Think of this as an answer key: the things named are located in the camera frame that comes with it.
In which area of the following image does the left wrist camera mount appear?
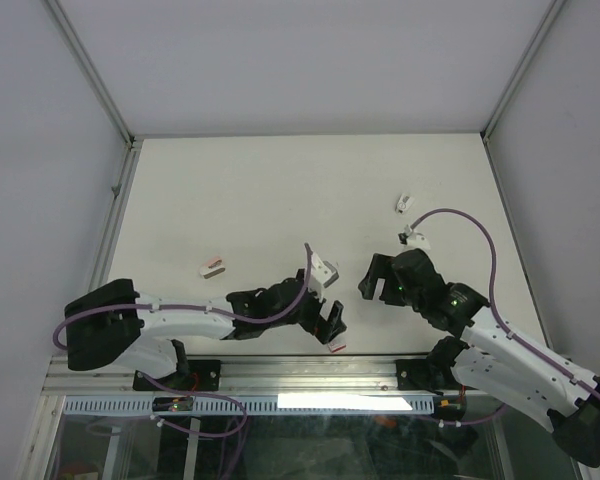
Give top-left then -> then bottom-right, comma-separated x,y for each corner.
308,252 -> 339,294

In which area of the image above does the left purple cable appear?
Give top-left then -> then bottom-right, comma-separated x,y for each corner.
52,242 -> 316,359

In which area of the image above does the right aluminium frame post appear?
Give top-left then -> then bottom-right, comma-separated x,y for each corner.
481,0 -> 569,144

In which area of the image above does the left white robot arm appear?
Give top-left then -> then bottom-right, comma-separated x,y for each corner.
53,271 -> 347,389

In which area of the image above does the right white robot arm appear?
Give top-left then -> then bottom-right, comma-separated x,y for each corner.
358,249 -> 600,468

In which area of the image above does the pink white mini stapler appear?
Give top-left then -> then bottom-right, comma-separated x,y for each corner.
199,256 -> 226,279

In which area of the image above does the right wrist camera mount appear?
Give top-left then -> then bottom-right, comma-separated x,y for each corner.
398,225 -> 431,252

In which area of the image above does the white slotted cable duct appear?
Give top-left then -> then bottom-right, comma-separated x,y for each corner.
63,393 -> 435,417

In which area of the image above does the white staple remover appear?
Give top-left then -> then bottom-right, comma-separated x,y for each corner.
395,194 -> 414,215

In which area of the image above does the purple cable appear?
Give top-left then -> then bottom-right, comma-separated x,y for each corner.
408,207 -> 600,421
52,242 -> 316,359

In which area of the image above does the left aluminium frame post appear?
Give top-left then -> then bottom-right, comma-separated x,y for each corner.
42,0 -> 144,151

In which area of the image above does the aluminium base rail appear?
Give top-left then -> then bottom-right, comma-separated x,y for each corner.
42,353 -> 574,396

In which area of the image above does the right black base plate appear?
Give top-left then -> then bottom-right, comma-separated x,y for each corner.
395,358 -> 445,395

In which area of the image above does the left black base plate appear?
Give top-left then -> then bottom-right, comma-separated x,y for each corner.
155,359 -> 222,392

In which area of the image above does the aluminium frame post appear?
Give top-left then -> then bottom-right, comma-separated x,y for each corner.
42,0 -> 144,151
481,0 -> 569,144

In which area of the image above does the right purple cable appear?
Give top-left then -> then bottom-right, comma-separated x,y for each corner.
408,207 -> 600,421

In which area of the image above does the red white staple box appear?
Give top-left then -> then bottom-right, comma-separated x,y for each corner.
327,338 -> 346,354

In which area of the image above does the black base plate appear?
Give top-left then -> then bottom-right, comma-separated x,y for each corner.
155,359 -> 222,392
395,358 -> 445,395

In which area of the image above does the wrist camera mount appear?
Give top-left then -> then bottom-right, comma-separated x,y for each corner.
398,225 -> 431,252
308,252 -> 339,294

